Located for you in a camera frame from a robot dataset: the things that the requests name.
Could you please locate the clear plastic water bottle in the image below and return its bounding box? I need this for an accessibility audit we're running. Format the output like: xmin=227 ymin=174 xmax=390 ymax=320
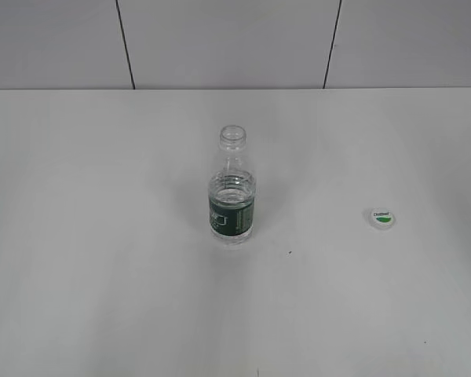
xmin=208 ymin=125 xmax=257 ymax=245

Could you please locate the white green bottle cap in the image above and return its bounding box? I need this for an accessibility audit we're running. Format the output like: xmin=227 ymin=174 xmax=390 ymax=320
xmin=363 ymin=207 xmax=396 ymax=230

